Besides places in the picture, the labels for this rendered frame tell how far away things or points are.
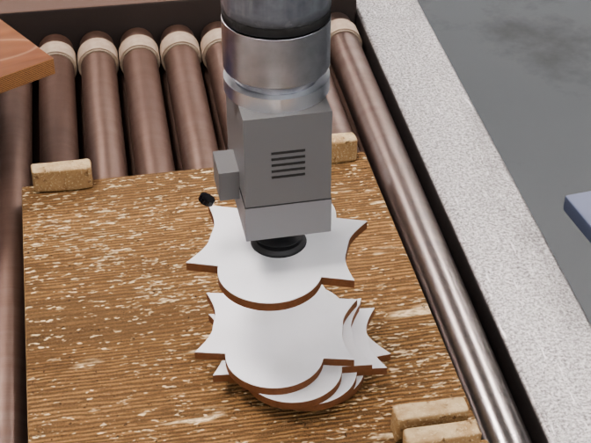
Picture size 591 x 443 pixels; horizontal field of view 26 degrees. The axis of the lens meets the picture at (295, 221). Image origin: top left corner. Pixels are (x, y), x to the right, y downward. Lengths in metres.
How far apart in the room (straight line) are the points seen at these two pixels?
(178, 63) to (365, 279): 0.47
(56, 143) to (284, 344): 0.45
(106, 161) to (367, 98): 0.31
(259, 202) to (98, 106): 0.56
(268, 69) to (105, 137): 0.55
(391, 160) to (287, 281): 0.42
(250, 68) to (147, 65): 0.67
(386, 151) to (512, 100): 1.93
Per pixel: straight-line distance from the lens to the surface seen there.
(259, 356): 1.03
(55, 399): 1.06
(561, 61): 3.47
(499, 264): 1.22
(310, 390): 1.01
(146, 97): 1.46
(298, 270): 0.96
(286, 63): 0.86
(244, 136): 0.88
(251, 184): 0.90
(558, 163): 3.05
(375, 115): 1.42
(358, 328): 1.08
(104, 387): 1.06
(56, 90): 1.49
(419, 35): 1.59
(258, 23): 0.85
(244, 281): 0.95
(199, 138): 1.38
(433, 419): 1.00
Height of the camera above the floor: 1.66
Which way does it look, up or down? 36 degrees down
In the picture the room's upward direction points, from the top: straight up
